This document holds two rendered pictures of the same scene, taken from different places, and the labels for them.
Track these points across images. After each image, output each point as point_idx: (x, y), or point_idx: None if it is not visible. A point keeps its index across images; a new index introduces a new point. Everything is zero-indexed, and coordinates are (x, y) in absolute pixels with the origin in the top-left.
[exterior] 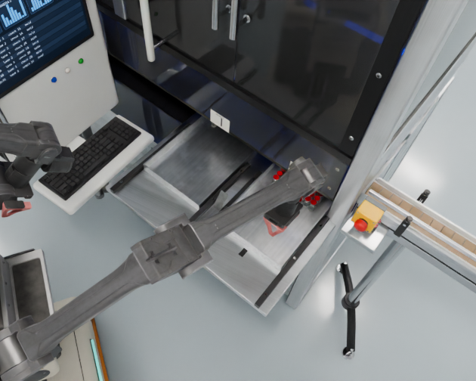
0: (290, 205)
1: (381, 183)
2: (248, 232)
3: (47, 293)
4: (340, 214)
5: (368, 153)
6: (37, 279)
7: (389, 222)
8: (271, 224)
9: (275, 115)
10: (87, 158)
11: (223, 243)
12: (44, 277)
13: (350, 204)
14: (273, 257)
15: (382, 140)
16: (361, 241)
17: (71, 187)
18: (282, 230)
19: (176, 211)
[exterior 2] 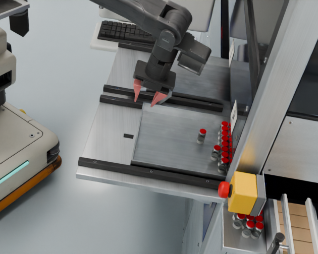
0: (152, 59)
1: (307, 205)
2: (152, 132)
3: None
4: (228, 180)
5: (264, 79)
6: (4, 8)
7: (269, 242)
8: (174, 146)
9: (249, 37)
10: (140, 32)
11: (126, 120)
12: (8, 10)
13: (236, 164)
14: (141, 159)
15: (274, 58)
16: (224, 229)
17: (108, 34)
18: (133, 83)
19: (133, 82)
